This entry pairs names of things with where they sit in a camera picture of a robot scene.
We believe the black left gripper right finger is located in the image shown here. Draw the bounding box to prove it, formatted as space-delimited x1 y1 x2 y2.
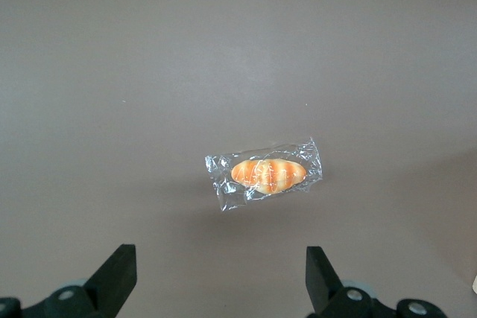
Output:
306 245 448 318

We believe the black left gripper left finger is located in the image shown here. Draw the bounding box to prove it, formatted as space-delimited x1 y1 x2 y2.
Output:
0 244 138 318

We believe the toy bread in clear wrapper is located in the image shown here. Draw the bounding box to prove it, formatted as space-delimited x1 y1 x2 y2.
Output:
203 136 323 214

